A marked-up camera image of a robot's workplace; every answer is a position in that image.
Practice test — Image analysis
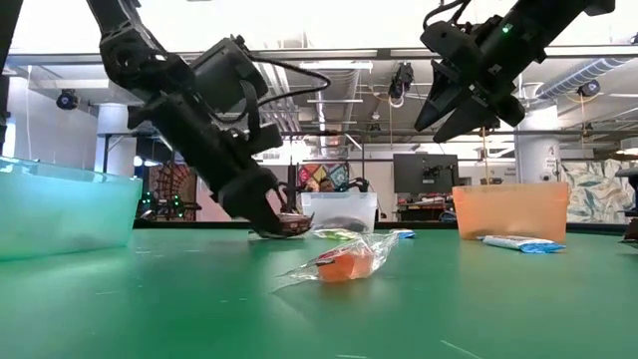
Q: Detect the black monitor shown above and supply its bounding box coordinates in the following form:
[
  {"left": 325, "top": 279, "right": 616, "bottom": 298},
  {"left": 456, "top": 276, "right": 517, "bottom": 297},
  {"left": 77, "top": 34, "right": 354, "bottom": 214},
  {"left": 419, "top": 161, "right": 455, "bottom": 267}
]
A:
[{"left": 392, "top": 153, "right": 461, "bottom": 195}]

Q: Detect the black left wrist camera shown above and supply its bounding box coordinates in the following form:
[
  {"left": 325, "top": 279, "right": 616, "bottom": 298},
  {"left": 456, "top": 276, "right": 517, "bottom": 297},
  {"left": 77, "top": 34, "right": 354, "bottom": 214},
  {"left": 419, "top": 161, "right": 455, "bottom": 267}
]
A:
[{"left": 190, "top": 35, "right": 270, "bottom": 115}]

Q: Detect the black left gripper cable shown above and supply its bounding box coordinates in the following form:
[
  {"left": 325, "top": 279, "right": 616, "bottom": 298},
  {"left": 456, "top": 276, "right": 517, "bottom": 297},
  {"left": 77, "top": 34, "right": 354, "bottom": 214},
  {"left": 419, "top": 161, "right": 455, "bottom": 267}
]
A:
[{"left": 246, "top": 52, "right": 333, "bottom": 109}]

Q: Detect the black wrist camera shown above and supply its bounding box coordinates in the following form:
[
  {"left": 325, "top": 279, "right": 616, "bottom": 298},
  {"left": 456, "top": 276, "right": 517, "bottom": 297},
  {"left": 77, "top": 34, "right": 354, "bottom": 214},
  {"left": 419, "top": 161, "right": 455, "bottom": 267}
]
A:
[
  {"left": 420, "top": 19, "right": 482, "bottom": 71},
  {"left": 190, "top": 35, "right": 270, "bottom": 115}
]

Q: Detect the silver ventilation duct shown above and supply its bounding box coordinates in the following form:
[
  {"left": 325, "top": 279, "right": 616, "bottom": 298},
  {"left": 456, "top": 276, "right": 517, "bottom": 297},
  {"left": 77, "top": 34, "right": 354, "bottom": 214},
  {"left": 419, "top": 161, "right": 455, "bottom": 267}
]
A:
[{"left": 535, "top": 57, "right": 634, "bottom": 101}]

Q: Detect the black ceiling-mounted camera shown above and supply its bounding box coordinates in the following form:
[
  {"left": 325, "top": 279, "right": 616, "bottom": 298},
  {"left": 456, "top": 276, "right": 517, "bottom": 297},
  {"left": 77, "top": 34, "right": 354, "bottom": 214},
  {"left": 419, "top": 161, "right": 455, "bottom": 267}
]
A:
[
  {"left": 577, "top": 79, "right": 602, "bottom": 99},
  {"left": 55, "top": 89, "right": 80, "bottom": 111},
  {"left": 388, "top": 62, "right": 416, "bottom": 101}
]

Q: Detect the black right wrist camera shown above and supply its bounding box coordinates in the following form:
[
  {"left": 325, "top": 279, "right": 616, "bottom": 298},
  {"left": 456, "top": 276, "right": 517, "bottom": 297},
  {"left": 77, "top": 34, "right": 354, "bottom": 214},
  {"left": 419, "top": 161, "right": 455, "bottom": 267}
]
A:
[{"left": 420, "top": 19, "right": 482, "bottom": 71}]

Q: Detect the teal plastic bin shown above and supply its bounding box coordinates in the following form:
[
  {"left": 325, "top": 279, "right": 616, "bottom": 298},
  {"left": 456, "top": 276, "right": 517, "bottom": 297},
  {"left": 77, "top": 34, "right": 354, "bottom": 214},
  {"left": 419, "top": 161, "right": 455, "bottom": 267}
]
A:
[{"left": 0, "top": 157, "right": 145, "bottom": 261}]

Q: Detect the colourful patchwork panel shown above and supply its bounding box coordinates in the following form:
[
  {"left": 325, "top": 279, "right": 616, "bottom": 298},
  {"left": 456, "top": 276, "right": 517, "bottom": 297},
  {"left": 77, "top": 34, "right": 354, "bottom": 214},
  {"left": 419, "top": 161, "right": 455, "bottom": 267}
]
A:
[{"left": 297, "top": 163, "right": 350, "bottom": 193}]

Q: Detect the red gummy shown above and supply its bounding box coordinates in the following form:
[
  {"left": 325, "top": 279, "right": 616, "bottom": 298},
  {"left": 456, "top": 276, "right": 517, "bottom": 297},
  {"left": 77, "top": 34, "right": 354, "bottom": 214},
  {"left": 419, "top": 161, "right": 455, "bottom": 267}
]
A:
[{"left": 271, "top": 231, "right": 400, "bottom": 293}]

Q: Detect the orange plastic bin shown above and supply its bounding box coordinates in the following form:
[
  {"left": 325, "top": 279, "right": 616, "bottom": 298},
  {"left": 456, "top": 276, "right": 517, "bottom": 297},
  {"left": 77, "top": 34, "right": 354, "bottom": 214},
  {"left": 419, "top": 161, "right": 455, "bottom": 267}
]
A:
[{"left": 452, "top": 181, "right": 570, "bottom": 244}]

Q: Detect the green table mat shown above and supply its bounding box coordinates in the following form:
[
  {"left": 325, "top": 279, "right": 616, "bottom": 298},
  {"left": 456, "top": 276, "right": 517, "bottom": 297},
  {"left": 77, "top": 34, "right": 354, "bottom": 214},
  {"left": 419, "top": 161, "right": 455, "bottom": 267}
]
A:
[{"left": 0, "top": 227, "right": 638, "bottom": 359}]

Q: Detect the brown chocolate bar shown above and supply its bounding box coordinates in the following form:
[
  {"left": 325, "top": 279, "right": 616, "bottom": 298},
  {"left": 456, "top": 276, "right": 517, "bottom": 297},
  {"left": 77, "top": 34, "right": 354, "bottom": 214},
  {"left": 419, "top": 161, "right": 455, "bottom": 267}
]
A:
[
  {"left": 275, "top": 212, "right": 316, "bottom": 237},
  {"left": 327, "top": 215, "right": 371, "bottom": 233}
]

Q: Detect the leaf pattern wall mural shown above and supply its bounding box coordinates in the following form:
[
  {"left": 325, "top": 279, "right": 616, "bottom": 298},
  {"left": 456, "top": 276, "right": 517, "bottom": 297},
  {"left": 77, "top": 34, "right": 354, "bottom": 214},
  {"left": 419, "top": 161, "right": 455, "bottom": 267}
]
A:
[{"left": 560, "top": 159, "right": 638, "bottom": 223}]

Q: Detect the black machine part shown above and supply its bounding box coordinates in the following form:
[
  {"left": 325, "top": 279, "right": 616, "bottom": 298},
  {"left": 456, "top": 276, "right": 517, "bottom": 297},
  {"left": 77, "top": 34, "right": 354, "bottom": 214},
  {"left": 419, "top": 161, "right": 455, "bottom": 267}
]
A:
[{"left": 615, "top": 167, "right": 638, "bottom": 245}]

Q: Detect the white round column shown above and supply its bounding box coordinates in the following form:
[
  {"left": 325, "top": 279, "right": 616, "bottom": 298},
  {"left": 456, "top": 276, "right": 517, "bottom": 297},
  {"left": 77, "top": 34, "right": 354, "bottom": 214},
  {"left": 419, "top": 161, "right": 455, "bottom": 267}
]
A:
[
  {"left": 94, "top": 103, "right": 139, "bottom": 179},
  {"left": 513, "top": 107, "right": 563, "bottom": 184}
]

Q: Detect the green gummy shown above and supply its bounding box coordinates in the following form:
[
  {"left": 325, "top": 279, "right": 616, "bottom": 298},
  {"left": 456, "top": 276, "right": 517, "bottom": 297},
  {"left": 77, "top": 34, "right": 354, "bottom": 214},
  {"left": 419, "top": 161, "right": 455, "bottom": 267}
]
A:
[{"left": 312, "top": 227, "right": 368, "bottom": 241}]

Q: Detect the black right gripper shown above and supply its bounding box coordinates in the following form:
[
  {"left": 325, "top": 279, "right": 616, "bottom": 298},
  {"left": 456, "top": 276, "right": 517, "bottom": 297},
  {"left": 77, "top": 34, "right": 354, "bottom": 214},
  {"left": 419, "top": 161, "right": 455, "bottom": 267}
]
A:
[{"left": 414, "top": 47, "right": 527, "bottom": 145}]

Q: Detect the red web pattern panel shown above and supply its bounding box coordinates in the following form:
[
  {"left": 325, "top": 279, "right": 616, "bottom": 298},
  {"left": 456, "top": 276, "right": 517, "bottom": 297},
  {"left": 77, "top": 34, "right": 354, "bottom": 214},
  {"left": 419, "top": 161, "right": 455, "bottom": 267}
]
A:
[{"left": 148, "top": 163, "right": 198, "bottom": 221}]

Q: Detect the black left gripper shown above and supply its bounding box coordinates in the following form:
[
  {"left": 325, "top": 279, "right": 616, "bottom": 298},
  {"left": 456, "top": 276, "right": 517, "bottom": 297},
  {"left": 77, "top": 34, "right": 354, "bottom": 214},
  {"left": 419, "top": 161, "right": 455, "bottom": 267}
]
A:
[{"left": 127, "top": 92, "right": 316, "bottom": 239}]

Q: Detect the clear plastic bin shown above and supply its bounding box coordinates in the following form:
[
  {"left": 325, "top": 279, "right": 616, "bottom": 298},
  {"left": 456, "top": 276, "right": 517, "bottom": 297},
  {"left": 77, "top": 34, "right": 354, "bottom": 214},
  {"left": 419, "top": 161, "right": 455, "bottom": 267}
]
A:
[{"left": 300, "top": 191, "right": 379, "bottom": 234}]

